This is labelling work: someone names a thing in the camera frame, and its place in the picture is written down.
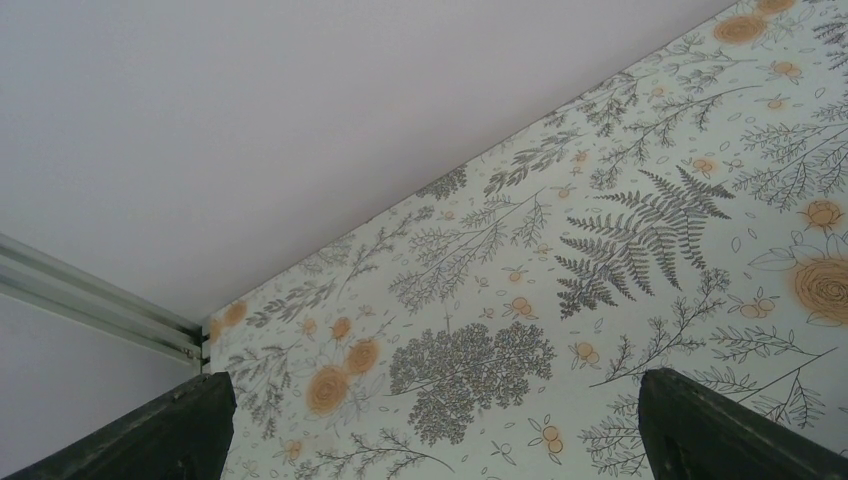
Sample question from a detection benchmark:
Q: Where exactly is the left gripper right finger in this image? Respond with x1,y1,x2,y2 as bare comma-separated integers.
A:
637,368,847,480

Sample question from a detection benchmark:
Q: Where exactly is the floral tablecloth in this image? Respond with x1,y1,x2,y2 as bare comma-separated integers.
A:
210,1,847,479

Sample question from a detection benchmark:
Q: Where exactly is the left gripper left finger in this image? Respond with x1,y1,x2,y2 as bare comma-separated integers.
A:
8,372,237,480

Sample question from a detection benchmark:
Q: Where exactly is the aluminium corner post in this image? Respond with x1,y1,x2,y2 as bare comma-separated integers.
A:
1,234,211,373

